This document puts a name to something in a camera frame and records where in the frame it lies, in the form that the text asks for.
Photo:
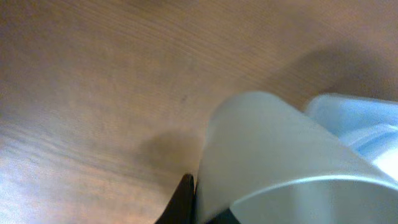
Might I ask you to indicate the grey cup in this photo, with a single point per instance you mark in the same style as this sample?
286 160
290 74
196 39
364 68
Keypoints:
266 162

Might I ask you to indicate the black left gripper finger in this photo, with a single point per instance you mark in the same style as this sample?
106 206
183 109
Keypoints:
179 209

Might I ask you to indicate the clear plastic storage bin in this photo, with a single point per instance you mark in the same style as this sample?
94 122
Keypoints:
366 125

